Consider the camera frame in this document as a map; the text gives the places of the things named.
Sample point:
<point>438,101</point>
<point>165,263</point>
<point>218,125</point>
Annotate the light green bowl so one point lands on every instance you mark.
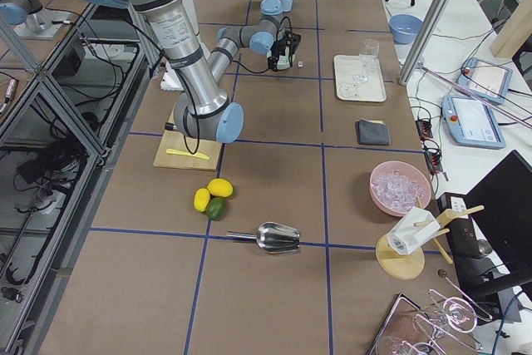
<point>284,62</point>

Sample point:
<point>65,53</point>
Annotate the yellow lemon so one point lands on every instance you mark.
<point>220,187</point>

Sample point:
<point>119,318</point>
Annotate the metal tray with glasses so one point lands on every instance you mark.
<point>444,326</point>

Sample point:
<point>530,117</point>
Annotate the black monitor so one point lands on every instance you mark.
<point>505,222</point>

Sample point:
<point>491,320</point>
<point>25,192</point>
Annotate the wooden cutting board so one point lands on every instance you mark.
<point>175,140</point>

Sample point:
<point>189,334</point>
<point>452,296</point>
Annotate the steel muddler black tip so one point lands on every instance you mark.
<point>169,126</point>

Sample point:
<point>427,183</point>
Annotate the wooden cup stand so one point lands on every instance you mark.
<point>410,266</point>

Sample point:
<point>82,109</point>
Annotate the yellow plastic knife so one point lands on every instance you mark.
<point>199,155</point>

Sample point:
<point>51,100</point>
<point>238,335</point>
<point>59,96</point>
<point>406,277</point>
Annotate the steel ice scoop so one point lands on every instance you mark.
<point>273,238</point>

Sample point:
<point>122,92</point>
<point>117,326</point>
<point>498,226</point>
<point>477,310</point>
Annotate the yellow mango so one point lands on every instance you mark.
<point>201,199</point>

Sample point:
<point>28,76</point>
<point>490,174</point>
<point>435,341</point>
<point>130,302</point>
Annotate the light blue plastic cup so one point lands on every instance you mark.
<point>286,5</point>

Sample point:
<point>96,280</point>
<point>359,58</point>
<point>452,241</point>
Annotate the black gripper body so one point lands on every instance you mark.
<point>278,56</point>

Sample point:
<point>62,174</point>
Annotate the aluminium frame post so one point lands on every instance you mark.
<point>433,14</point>

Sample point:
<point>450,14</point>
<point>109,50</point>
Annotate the far blue teach pendant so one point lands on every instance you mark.
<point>486,79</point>

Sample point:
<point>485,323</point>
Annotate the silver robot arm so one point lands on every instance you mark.
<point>204,111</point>

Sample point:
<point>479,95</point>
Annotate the pink bowl with ice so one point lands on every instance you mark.
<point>395,187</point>

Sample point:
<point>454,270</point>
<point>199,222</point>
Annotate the blue bowl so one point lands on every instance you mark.
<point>404,28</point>

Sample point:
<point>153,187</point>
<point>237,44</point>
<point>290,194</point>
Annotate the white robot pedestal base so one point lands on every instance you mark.
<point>170,81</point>

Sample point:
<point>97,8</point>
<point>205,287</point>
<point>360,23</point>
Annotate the cream bear serving tray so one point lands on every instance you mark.
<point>345,67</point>

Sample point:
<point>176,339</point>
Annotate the white paper carton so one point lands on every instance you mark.
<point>413,230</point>

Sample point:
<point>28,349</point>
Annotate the clear wine glass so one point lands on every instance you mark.
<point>367,57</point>

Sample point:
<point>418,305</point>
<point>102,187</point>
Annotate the blue teach pendant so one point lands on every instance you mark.
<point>471,123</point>
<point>486,79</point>

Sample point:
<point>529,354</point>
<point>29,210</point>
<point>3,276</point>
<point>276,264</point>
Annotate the near blue teach pendant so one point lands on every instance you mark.
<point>471,123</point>

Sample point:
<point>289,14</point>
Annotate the grey folded cloth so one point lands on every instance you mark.
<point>372,133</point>

